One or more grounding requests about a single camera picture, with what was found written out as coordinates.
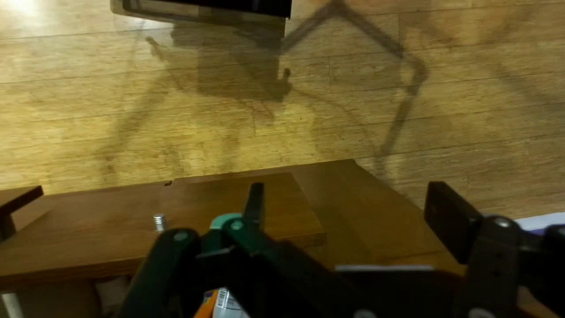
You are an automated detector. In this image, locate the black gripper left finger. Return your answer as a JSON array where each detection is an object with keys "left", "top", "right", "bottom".
[{"left": 115, "top": 180, "right": 355, "bottom": 318}]

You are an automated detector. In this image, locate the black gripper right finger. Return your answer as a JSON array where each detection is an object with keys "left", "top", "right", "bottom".
[{"left": 422, "top": 180, "right": 565, "bottom": 318}]

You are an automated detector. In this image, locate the wooden drawer with orange packet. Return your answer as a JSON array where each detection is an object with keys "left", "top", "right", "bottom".
[{"left": 0, "top": 170, "right": 326, "bottom": 288}]

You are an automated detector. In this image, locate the wooden drawer with black clutter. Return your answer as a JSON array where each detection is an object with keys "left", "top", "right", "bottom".
[{"left": 0, "top": 184, "right": 46, "bottom": 244}]

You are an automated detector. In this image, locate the orange snack packet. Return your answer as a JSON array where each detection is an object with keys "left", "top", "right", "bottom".
[{"left": 192, "top": 286, "right": 252, "bottom": 318}]

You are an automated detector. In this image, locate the dark stand base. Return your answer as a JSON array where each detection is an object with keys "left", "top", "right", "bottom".
[{"left": 109, "top": 0, "right": 295, "bottom": 27}]

